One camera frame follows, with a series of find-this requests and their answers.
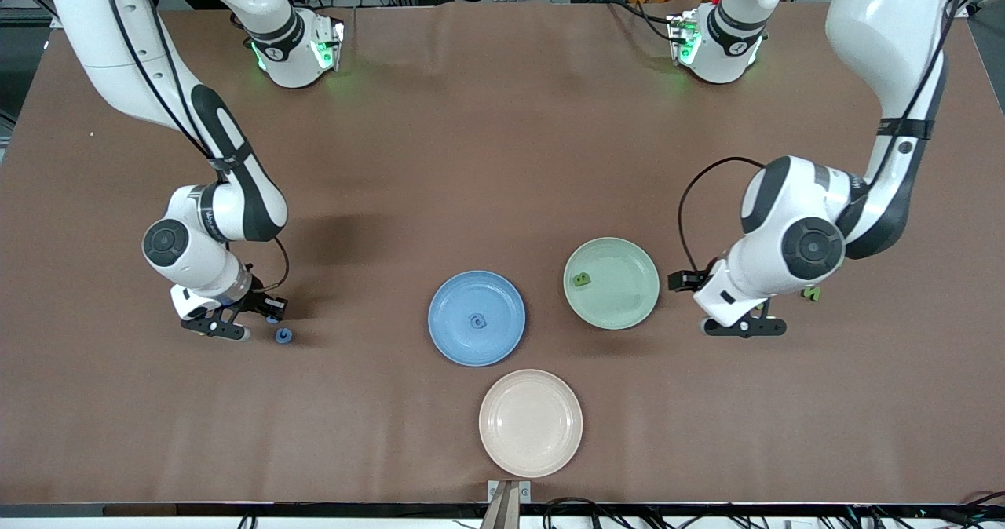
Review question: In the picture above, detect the green plate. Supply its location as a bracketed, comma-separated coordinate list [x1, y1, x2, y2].
[563, 236, 661, 331]

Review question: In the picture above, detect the blue plate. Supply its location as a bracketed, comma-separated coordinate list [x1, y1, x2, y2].
[427, 270, 527, 368]

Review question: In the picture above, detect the beige plate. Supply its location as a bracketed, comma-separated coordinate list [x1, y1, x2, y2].
[478, 368, 584, 480]

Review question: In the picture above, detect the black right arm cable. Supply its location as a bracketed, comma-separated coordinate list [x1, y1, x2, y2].
[98, 0, 291, 293]

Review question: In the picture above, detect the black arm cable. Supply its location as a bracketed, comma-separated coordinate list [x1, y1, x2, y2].
[98, 0, 291, 293]
[678, 0, 967, 275]

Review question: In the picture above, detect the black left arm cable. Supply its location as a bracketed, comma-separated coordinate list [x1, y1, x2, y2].
[678, 0, 967, 275]

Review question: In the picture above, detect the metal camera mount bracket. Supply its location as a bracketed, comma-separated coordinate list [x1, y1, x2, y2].
[479, 480, 532, 529]

